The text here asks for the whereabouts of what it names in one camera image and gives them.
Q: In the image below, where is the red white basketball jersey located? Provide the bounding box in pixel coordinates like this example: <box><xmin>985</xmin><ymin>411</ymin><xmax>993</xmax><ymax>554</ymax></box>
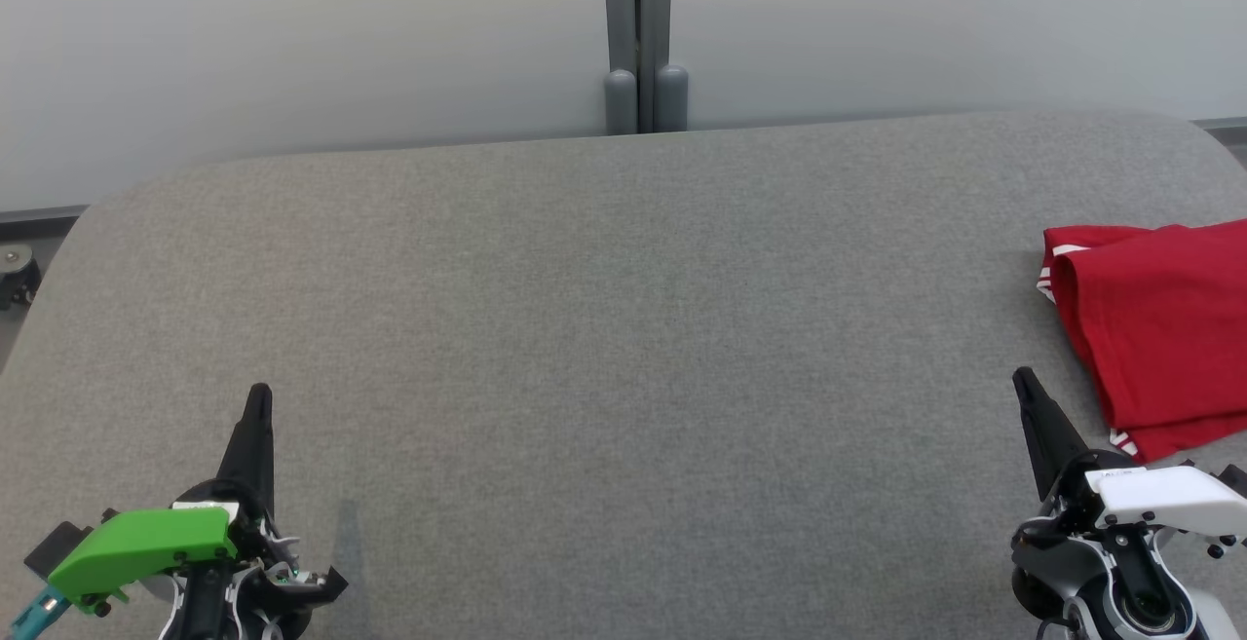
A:
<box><xmin>1038</xmin><ymin>219</ymin><xmax>1247</xmax><ymax>432</ymax></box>

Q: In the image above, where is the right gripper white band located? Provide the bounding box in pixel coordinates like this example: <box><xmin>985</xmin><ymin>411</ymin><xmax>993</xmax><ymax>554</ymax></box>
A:
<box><xmin>1013</xmin><ymin>367</ymin><xmax>1247</xmax><ymax>560</ymax></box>

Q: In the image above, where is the left camera cable teal plug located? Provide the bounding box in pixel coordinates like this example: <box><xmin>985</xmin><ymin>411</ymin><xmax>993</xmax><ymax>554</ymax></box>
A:
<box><xmin>10</xmin><ymin>586</ymin><xmax>69</xmax><ymax>639</ymax></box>

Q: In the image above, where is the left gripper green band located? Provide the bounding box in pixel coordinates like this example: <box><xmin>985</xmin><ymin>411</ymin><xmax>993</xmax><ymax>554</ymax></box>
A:
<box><xmin>47</xmin><ymin>384</ymin><xmax>283</xmax><ymax>615</ymax></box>

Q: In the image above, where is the black caster wheel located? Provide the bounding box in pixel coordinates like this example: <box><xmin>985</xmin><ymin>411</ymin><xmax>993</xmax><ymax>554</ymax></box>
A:
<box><xmin>0</xmin><ymin>243</ymin><xmax>42</xmax><ymax>312</ymax></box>

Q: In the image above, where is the grey partition post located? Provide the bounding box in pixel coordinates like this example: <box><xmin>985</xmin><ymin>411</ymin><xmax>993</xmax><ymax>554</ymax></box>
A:
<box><xmin>602</xmin><ymin>0</ymin><xmax>639</xmax><ymax>136</ymax></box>
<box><xmin>638</xmin><ymin>0</ymin><xmax>689</xmax><ymax>132</ymax></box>

